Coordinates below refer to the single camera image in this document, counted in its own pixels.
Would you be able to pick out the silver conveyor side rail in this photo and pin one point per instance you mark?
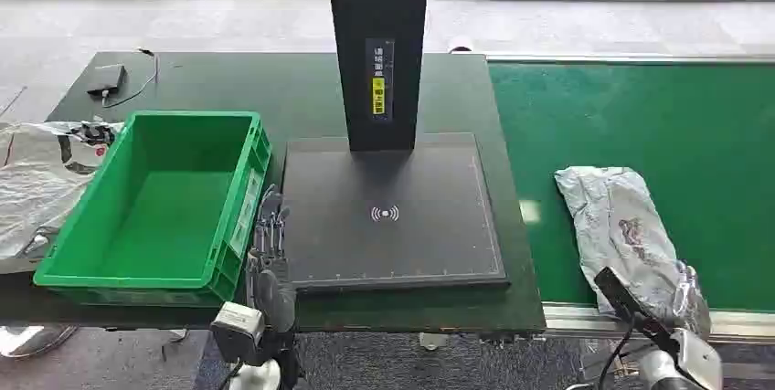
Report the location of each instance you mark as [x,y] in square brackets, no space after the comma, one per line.
[569,317]

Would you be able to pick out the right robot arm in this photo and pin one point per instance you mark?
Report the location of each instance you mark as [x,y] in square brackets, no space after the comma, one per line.
[690,363]

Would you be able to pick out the grey plastic parcel red print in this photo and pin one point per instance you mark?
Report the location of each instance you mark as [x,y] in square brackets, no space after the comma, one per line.
[617,224]

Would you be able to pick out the black scanner base plate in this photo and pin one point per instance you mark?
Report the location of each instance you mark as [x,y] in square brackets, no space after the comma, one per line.
[387,248]

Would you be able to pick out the grey plastic parcel black print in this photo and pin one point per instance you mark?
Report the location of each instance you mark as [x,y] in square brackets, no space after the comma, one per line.
[36,187]

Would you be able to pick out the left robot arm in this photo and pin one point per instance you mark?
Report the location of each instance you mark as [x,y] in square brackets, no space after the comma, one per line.
[257,376]

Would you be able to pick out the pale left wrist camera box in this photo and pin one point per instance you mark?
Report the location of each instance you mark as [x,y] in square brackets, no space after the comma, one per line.
[237,330]

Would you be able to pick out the small black box device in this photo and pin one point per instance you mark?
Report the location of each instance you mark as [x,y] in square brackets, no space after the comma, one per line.
[107,79]

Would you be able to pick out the green conveyor belt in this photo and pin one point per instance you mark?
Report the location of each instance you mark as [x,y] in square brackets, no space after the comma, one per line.
[636,115]

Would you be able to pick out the black scanner column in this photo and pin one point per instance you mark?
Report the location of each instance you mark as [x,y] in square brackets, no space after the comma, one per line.
[376,12]

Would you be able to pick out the shiny grey round object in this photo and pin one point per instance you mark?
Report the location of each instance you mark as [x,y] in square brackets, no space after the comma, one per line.
[33,340]

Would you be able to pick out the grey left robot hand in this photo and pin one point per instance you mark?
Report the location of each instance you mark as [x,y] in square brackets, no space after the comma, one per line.
[275,296]

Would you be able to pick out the green plastic crate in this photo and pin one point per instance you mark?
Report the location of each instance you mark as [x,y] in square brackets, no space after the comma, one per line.
[169,224]

